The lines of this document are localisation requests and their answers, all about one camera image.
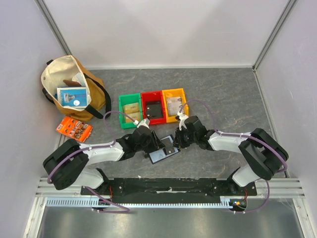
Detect red plastic bin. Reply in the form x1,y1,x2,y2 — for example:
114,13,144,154
141,91,166,125

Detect gold card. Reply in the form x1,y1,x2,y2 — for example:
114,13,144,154
125,112,142,123
123,102,140,114

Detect grey cable duct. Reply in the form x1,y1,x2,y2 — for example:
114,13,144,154
46,197,235,208

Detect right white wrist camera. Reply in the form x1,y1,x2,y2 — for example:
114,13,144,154
175,112,189,131

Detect gold card rear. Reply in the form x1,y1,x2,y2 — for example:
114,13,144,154
123,102,140,114

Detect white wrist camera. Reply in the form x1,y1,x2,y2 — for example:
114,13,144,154
175,112,189,131
133,118,150,128

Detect black cards in bin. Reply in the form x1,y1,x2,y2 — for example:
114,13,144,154
146,101,162,119

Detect blue white booklet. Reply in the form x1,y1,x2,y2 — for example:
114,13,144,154
57,87,91,108

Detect silver foil packet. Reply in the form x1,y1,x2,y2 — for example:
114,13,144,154
72,72,86,87

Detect gold card front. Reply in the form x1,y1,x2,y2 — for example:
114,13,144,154
125,112,142,123

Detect yellow plastic bin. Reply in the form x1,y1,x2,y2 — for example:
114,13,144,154
162,88,186,123

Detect mustard canvas tote bag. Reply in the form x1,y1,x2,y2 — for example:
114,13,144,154
41,55,111,121

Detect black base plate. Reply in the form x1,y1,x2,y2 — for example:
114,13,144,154
80,177,258,205

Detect white patterned card stack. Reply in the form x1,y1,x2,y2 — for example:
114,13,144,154
166,97,183,117

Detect orange snack packet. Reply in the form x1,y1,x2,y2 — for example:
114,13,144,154
56,116,93,143

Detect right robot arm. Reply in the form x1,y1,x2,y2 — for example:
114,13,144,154
173,113,289,195

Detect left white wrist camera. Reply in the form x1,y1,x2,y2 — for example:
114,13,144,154
133,118,150,128

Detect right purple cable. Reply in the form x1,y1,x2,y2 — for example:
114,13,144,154
178,99,289,215

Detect green plastic bin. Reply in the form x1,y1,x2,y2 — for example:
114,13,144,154
118,93,143,129

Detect brown wallet in bag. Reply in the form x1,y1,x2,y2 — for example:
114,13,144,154
63,80,81,87

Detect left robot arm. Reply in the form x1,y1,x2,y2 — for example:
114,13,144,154
43,126,164,195

